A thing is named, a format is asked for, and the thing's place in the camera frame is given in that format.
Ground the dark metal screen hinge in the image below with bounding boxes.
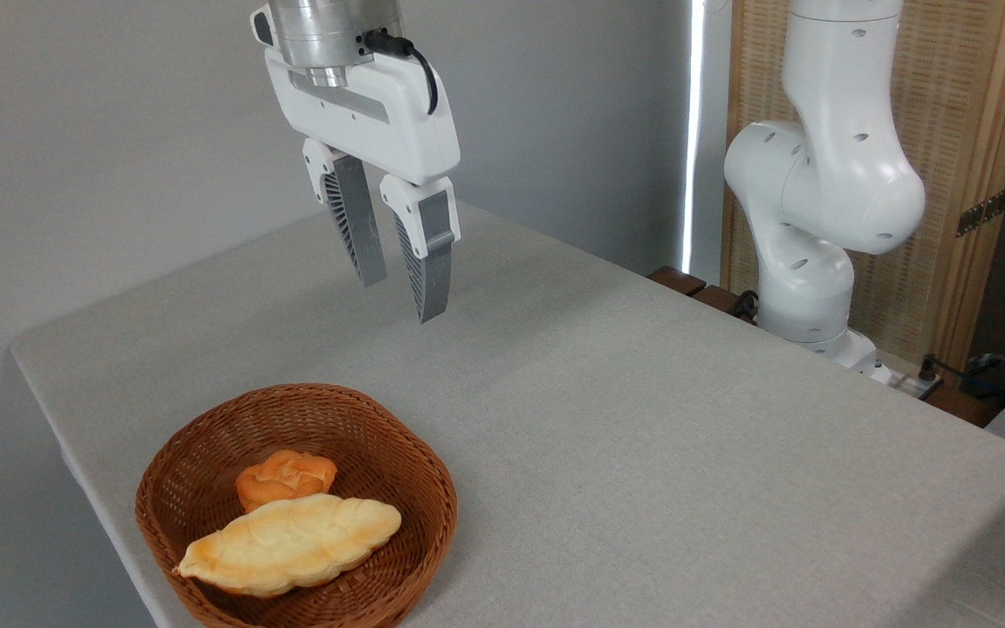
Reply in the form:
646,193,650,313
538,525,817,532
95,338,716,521
956,188,1005,238

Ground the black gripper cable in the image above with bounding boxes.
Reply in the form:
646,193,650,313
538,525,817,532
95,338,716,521
365,31,440,116

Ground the brown wicker basket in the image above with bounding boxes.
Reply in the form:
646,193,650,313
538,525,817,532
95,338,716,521
135,384,458,628

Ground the dark brown wooden block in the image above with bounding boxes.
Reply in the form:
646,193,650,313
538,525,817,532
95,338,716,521
647,266,708,297
694,284,758,325

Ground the long braided bread loaf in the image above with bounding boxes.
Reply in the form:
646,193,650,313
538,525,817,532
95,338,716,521
173,494,403,599

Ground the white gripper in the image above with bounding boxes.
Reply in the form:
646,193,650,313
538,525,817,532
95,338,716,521
264,48,461,324

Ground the round orange bread roll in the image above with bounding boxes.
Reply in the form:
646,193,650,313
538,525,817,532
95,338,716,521
236,450,338,514

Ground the black cable with plug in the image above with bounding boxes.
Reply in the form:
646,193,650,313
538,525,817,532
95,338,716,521
917,352,1005,413

